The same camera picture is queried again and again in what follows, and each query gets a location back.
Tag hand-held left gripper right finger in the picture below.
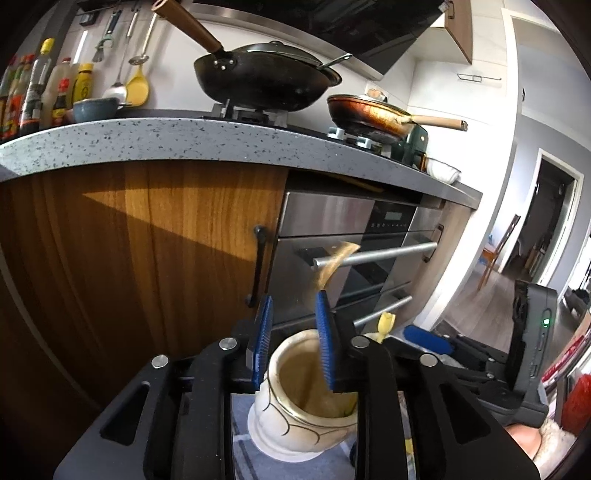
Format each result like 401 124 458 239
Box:
315 291 541 480

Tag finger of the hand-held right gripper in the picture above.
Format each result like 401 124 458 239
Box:
442 364 509 403
403 325 509 371

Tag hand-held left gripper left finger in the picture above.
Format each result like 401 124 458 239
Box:
53 295 274 480

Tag wooden spatula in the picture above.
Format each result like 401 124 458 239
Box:
314 240 362 294

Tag white ceramic utensil jar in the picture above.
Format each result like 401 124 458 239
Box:
248 329 360 462

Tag person's right forearm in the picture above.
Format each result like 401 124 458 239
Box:
505 418 578 466

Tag hanging kitchen utensils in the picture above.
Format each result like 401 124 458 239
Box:
102 11 140 100

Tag red printed bag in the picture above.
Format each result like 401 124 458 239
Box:
542 342 591 435

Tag pale wooden cabinet door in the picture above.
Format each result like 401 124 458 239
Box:
397 203 468 333

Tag wooden chair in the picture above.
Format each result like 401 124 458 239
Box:
478 215 522 291

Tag stainless steel oven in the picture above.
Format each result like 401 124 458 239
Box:
268 185 445 334

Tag white bowl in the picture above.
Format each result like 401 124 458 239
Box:
425 157 462 184

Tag dark green kettle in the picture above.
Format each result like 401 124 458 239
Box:
392 124 430 169

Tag gas stove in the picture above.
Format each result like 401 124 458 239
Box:
129 102 416 163

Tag speckled grey countertop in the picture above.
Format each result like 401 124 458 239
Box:
0 117 483 210

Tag yellow hanging spatula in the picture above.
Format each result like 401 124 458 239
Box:
126 65 151 106

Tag blue ceramic bowl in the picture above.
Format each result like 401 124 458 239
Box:
72 97 123 123

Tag black wok lid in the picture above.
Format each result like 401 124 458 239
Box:
229 41 326 70

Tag small dark sauce bottle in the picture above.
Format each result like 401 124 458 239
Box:
52 78 70 126

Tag wooden upper cabinet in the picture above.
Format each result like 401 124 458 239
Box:
443 0 474 65

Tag yellow squeeze bottle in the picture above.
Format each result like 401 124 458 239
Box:
71 63 95 104

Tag black range hood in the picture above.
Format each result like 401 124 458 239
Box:
189 0 455 80

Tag metal skimmer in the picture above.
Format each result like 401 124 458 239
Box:
128 11 158 65

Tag cooking oil bottle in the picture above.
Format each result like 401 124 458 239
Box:
41 58 75 130

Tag clear bottle with yellow cap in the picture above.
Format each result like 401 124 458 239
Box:
18 38 55 136

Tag red label sauce bottle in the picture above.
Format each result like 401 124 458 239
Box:
0 54 35 141

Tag black cabinet door handle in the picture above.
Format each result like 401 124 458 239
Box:
245 225 267 309

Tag frying pan with wooden handle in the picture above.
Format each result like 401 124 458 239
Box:
327 93 468 144

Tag black wok with wooden handle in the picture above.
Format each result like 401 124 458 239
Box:
152 0 343 113

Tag metal spatula handle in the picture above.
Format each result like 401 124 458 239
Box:
318 53 353 71

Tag green handled peeler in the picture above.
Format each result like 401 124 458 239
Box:
92 11 122 64

